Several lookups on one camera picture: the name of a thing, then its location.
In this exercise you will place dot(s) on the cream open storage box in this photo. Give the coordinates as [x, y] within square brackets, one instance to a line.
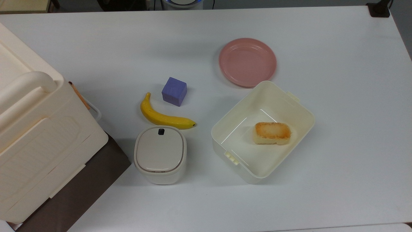
[231, 141]

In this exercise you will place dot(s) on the purple foam cube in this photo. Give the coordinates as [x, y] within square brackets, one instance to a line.
[173, 91]

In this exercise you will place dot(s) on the tan wooden table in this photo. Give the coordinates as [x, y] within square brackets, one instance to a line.
[22, 4]

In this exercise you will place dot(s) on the cream lidded mini bin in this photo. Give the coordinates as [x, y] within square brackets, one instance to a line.
[160, 154]

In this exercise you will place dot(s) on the pink round plate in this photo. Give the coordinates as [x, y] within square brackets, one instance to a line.
[246, 61]

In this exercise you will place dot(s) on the black corner clamp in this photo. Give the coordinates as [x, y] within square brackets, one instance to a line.
[379, 9]

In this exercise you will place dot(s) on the yellow toy banana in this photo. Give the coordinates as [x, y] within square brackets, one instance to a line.
[161, 119]

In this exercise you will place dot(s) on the toasted bread toy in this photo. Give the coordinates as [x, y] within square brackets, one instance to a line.
[272, 132]

